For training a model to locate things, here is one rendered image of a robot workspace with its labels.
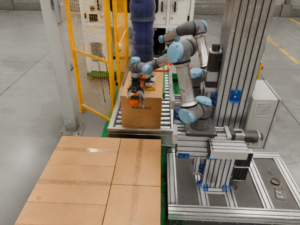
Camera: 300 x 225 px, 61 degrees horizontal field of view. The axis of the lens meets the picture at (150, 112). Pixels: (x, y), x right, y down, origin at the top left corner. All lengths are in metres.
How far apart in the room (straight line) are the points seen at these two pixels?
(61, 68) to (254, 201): 2.49
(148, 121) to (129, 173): 0.63
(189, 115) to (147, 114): 0.93
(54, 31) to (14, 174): 1.65
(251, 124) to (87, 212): 1.39
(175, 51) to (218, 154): 0.79
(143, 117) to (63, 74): 1.20
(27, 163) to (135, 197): 1.70
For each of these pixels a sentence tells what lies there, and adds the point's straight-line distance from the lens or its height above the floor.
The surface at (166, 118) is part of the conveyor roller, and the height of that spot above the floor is 0.55.
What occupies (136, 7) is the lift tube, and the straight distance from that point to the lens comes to 2.37.
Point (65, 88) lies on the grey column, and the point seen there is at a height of 0.68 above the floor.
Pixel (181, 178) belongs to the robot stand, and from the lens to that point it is 2.65.
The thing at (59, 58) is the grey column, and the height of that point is 1.06.
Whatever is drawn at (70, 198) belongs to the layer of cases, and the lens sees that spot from 2.11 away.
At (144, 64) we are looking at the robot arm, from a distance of 1.91.
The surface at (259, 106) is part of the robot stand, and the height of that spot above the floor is 1.18.
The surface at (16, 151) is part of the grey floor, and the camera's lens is 3.61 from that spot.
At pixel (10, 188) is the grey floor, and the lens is 3.15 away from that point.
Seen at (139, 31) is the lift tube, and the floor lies 1.51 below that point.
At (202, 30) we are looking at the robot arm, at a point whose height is 1.56.
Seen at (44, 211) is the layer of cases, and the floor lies 0.54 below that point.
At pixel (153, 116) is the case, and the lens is 2.54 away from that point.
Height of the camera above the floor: 2.13
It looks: 33 degrees down
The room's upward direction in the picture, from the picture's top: 1 degrees clockwise
